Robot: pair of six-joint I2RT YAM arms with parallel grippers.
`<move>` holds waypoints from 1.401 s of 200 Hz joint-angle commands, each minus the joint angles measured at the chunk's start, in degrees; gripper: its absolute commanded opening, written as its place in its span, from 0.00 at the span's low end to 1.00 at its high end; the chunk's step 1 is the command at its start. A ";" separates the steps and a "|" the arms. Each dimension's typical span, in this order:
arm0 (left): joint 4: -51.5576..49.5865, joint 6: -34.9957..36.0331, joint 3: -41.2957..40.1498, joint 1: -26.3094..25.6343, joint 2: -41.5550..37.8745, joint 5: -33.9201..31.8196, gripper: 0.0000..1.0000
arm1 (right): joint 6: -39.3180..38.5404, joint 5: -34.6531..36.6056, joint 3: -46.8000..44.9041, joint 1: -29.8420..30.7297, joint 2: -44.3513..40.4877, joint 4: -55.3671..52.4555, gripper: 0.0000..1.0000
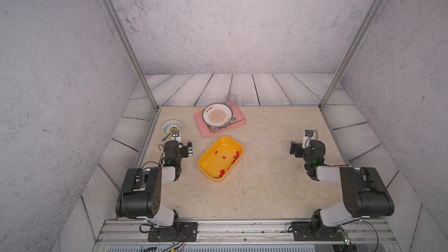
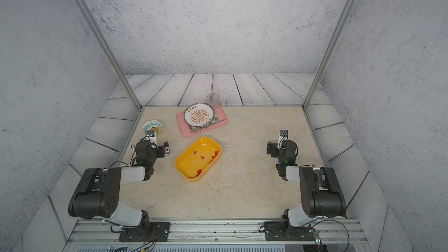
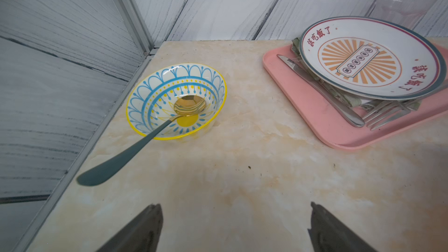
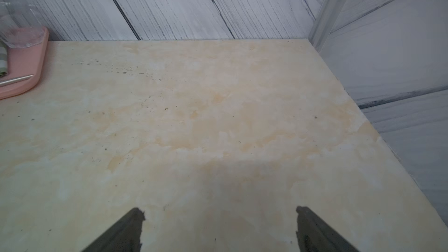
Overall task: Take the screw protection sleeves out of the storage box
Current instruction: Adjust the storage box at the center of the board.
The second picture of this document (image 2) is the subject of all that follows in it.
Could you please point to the clear plastic cup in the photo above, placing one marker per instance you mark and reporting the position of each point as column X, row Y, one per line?
column 213, row 100

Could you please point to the left aluminium frame post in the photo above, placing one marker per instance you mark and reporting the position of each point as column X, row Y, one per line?
column 106, row 50

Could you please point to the small patterned bowl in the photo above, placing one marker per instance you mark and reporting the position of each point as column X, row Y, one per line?
column 153, row 125

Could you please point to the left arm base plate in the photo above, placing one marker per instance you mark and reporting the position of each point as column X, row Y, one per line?
column 146, row 232

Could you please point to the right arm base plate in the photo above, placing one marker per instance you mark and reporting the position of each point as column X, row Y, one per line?
column 276, row 231

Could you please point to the right aluminium frame post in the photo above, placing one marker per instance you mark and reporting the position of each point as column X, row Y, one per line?
column 329, row 51

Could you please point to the aluminium frame post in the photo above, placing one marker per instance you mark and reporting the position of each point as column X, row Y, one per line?
column 329, row 51
column 106, row 50

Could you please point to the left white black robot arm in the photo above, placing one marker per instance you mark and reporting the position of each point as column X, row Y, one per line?
column 97, row 195

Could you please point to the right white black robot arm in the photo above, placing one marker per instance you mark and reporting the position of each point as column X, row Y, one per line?
column 321, row 193

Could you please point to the aluminium front rail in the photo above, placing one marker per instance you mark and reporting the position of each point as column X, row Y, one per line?
column 222, row 235

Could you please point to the white plate orange sunburst pattern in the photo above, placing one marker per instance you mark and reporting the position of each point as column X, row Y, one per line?
column 199, row 115

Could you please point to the pink plastic tray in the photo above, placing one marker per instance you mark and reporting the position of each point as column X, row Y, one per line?
column 187, row 131

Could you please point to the yellow plastic storage box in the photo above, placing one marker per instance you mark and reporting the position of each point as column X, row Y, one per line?
column 200, row 147

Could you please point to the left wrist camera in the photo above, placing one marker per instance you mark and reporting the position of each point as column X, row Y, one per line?
column 151, row 136

